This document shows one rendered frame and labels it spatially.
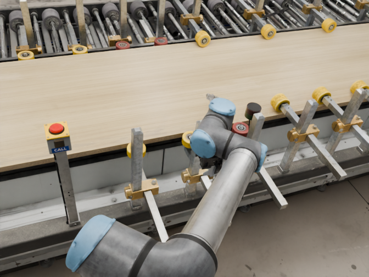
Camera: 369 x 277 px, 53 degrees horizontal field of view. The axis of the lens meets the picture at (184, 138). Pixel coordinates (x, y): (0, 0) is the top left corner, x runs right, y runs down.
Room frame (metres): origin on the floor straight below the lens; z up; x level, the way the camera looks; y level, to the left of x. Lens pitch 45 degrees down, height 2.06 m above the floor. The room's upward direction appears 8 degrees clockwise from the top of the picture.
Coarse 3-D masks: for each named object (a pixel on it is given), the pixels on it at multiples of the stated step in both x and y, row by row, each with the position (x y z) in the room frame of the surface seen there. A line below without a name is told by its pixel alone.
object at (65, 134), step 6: (48, 126) 0.81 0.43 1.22; (66, 126) 0.83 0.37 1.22; (48, 132) 0.79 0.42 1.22; (60, 132) 0.79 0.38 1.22; (66, 132) 0.80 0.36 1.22; (48, 138) 0.76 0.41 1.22; (54, 138) 0.77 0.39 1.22; (60, 138) 0.78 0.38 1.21; (66, 138) 0.79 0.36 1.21; (48, 144) 0.76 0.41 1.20; (66, 144) 0.78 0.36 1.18
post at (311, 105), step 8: (312, 104) 1.24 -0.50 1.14; (304, 112) 1.25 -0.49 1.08; (312, 112) 1.24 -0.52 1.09; (304, 120) 1.24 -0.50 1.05; (296, 128) 1.26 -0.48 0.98; (304, 128) 1.24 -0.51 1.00; (288, 144) 1.26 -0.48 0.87; (296, 144) 1.24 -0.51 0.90; (288, 152) 1.24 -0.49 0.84; (296, 152) 1.25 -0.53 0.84; (288, 160) 1.24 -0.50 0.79; (288, 168) 1.25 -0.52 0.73
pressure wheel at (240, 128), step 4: (236, 124) 1.31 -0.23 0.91; (240, 124) 1.31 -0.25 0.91; (244, 124) 1.32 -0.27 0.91; (232, 128) 1.28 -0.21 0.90; (236, 128) 1.28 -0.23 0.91; (240, 128) 1.29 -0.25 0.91; (244, 128) 1.29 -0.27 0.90; (248, 128) 1.29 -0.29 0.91; (236, 132) 1.26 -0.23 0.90; (240, 132) 1.26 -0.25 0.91; (244, 132) 1.26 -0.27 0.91; (244, 136) 1.26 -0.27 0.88
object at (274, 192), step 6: (264, 168) 1.10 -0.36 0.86; (258, 174) 1.08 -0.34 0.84; (264, 174) 1.07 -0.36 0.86; (264, 180) 1.04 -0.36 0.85; (270, 180) 1.04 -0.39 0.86; (270, 186) 1.00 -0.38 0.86; (276, 186) 1.01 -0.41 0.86; (270, 192) 0.99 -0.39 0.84; (276, 192) 0.98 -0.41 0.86; (276, 198) 0.95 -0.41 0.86; (282, 198) 0.95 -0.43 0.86; (282, 204) 0.92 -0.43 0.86
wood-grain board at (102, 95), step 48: (144, 48) 1.85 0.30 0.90; (192, 48) 1.92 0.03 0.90; (240, 48) 2.00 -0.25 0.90; (288, 48) 2.08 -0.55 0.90; (336, 48) 2.17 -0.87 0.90; (0, 96) 1.27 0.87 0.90; (48, 96) 1.32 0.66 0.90; (96, 96) 1.37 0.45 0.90; (144, 96) 1.42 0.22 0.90; (192, 96) 1.48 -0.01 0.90; (240, 96) 1.53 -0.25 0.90; (288, 96) 1.59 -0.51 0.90; (336, 96) 1.65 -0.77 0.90; (0, 144) 0.99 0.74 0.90; (96, 144) 1.06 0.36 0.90; (144, 144) 1.13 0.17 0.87
